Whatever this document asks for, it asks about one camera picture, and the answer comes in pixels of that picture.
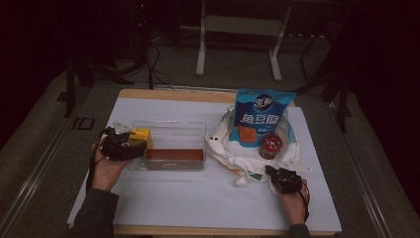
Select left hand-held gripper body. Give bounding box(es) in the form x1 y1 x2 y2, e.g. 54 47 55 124
98 121 148 164

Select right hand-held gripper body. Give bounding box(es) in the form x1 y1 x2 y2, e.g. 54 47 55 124
272 167 304 195

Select yellow juice carton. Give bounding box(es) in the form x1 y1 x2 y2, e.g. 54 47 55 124
128 127 155 152

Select red can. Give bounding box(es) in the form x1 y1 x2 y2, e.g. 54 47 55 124
258 132 284 161

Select brown drink carton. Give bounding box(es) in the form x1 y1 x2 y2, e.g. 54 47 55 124
144 148 206 172

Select clear plastic storage box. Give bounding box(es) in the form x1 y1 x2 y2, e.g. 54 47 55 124
126 120 208 173

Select white cloth tote bag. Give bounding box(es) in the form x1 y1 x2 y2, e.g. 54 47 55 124
205 103 313 187

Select blue snack bag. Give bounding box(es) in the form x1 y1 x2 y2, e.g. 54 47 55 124
230 87 297 149

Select person's right hand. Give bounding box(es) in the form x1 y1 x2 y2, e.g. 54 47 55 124
278 178 311 226

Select person's left hand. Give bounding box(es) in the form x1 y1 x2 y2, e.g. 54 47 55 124
90 142 132 193

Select black stand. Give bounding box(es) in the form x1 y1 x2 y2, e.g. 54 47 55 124
292 33 354 134
56 56 135 119

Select white table cover sheet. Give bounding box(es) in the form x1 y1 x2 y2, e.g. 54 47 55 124
66 97 343 233

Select grey metal stand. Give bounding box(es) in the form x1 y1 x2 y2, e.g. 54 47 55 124
195 0 293 83

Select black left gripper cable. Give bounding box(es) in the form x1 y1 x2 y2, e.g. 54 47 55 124
85 129 107 193

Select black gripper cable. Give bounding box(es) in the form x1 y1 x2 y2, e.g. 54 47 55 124
298 179 312 223
85 129 107 193

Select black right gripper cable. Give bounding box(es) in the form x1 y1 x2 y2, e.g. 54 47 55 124
298 179 312 223

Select black floor cables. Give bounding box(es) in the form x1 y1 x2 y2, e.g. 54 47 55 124
132 39 174 91

